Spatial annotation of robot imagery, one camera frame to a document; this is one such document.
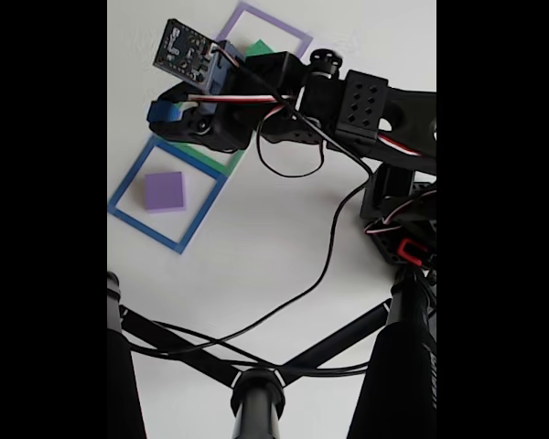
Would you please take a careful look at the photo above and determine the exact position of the small blue cube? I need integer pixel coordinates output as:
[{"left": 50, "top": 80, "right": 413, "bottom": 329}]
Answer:
[{"left": 146, "top": 100, "right": 184, "bottom": 123}]

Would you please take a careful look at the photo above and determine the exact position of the green cube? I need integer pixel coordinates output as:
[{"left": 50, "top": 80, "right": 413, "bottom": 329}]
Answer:
[{"left": 244, "top": 39, "right": 275, "bottom": 59}]

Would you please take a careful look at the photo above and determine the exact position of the large purple block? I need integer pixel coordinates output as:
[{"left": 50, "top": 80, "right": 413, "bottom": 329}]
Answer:
[{"left": 144, "top": 171, "right": 189, "bottom": 215}]

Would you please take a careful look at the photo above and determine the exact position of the red clamp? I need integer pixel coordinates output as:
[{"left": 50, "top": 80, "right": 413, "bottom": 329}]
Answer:
[{"left": 396, "top": 238, "right": 429, "bottom": 262}]

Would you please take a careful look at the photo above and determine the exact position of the black tripod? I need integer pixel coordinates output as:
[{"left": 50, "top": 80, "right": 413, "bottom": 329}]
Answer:
[{"left": 107, "top": 269, "right": 437, "bottom": 439}]

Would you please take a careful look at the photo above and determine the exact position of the green square frame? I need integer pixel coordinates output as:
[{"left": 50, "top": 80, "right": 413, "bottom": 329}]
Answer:
[{"left": 173, "top": 100, "right": 247, "bottom": 178}]

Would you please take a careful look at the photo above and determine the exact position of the servo wire loop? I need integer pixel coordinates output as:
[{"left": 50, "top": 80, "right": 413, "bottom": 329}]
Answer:
[{"left": 255, "top": 109, "right": 326, "bottom": 178}]

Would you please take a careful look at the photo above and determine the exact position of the purple square frame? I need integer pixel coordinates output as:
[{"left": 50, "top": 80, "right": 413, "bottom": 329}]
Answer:
[{"left": 214, "top": 1, "right": 313, "bottom": 60}]

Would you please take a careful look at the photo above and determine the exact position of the blue square frame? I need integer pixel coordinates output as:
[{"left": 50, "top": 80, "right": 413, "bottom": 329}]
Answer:
[{"left": 108, "top": 136, "right": 229, "bottom": 255}]

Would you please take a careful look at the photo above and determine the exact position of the black cable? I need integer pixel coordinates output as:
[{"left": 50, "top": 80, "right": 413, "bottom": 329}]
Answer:
[
  {"left": 123, "top": 319, "right": 374, "bottom": 379},
  {"left": 127, "top": 63, "right": 376, "bottom": 362}
]

